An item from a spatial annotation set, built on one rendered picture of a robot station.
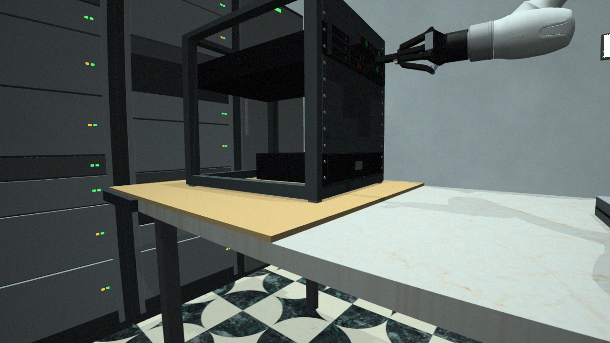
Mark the tan wooden board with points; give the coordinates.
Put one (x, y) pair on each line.
(265, 217)

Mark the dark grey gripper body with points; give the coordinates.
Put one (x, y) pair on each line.
(456, 48)

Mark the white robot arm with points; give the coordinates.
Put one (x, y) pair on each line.
(536, 27)

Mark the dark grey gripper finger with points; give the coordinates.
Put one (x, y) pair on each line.
(402, 61)
(405, 48)

